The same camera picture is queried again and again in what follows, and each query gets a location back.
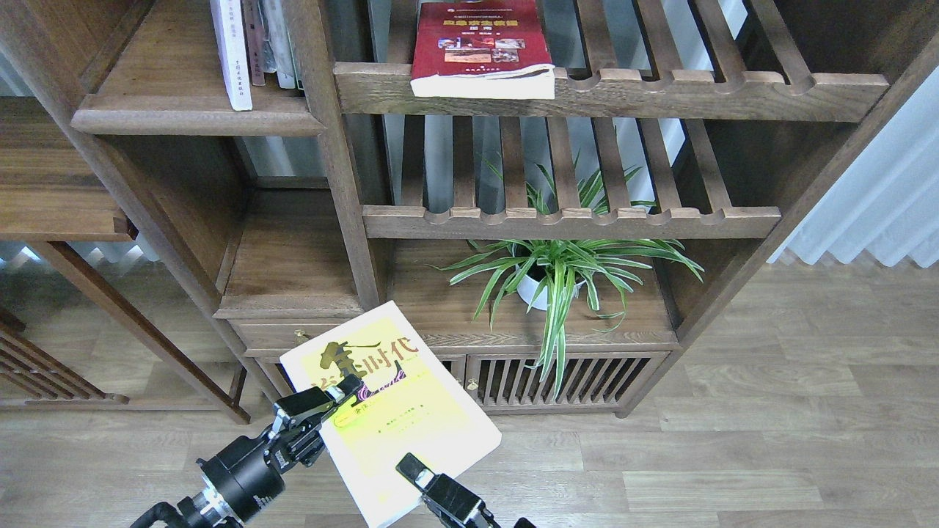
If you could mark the white curtain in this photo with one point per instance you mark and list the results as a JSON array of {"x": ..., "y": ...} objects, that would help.
[{"x": 886, "y": 204}]

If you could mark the white lavender book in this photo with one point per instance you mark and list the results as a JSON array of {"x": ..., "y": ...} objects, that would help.
[{"x": 228, "y": 26}]

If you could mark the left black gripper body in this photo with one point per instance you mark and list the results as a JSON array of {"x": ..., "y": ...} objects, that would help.
[{"x": 245, "y": 477}]

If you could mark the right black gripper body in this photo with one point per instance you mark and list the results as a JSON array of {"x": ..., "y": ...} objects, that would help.
[{"x": 453, "y": 504}]

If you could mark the plastic wrapped book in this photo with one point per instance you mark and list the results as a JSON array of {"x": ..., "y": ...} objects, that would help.
[{"x": 270, "y": 21}]

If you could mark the yellow green book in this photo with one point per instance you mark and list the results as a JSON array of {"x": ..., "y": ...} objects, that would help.
[{"x": 409, "y": 403}]

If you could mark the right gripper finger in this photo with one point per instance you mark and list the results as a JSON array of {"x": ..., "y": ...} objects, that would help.
[{"x": 415, "y": 471}]

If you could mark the dark wooden bookshelf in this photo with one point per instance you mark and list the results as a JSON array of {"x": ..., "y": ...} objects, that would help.
[{"x": 314, "y": 208}]

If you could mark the white upright book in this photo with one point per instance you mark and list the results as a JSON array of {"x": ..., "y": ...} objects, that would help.
[{"x": 284, "y": 48}]

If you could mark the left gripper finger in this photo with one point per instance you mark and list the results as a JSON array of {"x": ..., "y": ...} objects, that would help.
[{"x": 347, "y": 389}]

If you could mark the brown upright book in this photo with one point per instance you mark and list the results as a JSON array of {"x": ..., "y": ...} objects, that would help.
[{"x": 253, "y": 29}]

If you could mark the green spider plant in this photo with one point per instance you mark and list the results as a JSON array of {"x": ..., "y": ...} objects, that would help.
[{"x": 604, "y": 267}]

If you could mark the red cover book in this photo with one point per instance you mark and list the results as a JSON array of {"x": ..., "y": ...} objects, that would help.
[{"x": 481, "y": 50}]

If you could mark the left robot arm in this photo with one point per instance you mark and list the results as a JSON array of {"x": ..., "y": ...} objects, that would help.
[{"x": 184, "y": 515}]

